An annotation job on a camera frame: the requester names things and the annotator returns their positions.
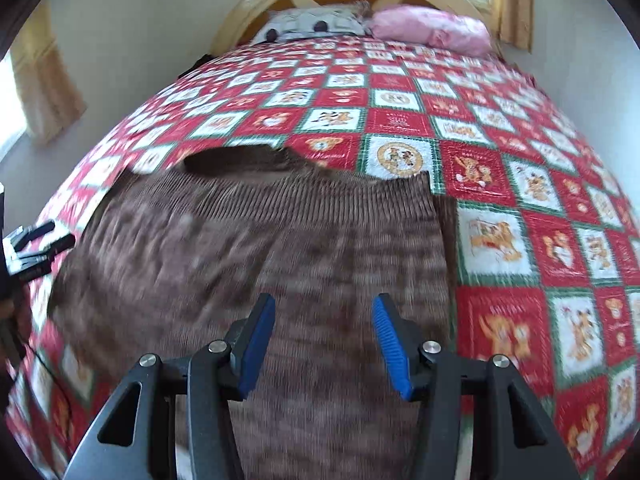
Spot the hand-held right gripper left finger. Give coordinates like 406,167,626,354
62,292,277,480

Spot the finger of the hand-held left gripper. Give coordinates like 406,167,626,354
22,236,76,263
17,220,56,243

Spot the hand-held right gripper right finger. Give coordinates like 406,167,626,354
371,292,583,480

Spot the brown knit sweater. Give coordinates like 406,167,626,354
47,142,458,480

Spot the window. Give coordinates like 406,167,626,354
0,55,26,161

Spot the yellow curtain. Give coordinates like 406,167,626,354
10,0,86,146
492,0,533,53

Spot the red checkered printed bedspread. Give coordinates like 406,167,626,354
0,37,640,480

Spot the black cloth item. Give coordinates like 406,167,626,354
180,52,216,78

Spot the pink pillow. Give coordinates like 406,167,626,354
370,4,493,58

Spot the cream arched headboard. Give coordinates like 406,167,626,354
210,0,501,58

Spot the white patterned pillow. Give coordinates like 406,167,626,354
250,2,373,43

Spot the black cable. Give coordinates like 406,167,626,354
10,310,73,441

